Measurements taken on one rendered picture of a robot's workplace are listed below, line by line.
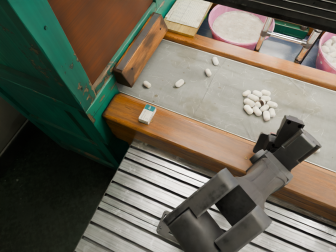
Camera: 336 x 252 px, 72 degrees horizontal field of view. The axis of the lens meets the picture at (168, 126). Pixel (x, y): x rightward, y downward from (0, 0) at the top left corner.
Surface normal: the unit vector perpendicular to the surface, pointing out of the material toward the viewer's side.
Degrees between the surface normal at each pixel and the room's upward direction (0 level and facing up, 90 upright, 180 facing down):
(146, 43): 66
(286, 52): 0
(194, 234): 17
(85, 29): 90
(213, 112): 0
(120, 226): 0
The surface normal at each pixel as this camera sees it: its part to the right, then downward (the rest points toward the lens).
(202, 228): 0.08, -0.52
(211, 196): -0.31, -0.24
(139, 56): 0.83, 0.15
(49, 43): 0.91, 0.36
